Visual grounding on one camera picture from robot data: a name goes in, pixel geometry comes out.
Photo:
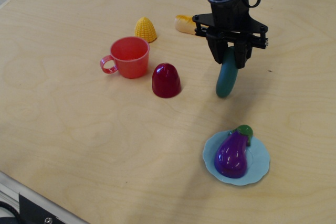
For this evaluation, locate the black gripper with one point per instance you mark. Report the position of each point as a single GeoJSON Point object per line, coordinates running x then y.
{"type": "Point", "coordinates": [231, 17]}

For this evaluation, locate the green toy cucumber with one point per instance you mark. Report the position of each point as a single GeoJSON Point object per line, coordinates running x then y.
{"type": "Point", "coordinates": [227, 75]}

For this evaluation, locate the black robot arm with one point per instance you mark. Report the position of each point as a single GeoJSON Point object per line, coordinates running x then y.
{"type": "Point", "coordinates": [230, 22]}

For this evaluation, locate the pink plastic cup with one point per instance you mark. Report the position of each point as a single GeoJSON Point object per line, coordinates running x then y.
{"type": "Point", "coordinates": [129, 56]}

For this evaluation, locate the toy bread loaf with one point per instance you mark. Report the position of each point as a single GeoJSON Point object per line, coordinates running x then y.
{"type": "Point", "coordinates": [185, 24]}

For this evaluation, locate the dark red toy dome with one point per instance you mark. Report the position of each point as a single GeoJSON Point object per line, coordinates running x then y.
{"type": "Point", "coordinates": [166, 81]}

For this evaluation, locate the yellow toy corn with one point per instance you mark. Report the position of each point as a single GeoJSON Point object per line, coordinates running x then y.
{"type": "Point", "coordinates": [144, 29]}

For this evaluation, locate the purple toy eggplant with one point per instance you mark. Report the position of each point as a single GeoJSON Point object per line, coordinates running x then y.
{"type": "Point", "coordinates": [230, 158]}

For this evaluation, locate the light blue plate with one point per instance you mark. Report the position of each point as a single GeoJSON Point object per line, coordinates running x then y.
{"type": "Point", "coordinates": [258, 160]}

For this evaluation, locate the black corner bracket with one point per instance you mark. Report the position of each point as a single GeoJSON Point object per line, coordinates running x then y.
{"type": "Point", "coordinates": [30, 212]}

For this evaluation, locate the aluminium table frame rail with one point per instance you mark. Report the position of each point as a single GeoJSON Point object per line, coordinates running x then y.
{"type": "Point", "coordinates": [10, 190]}

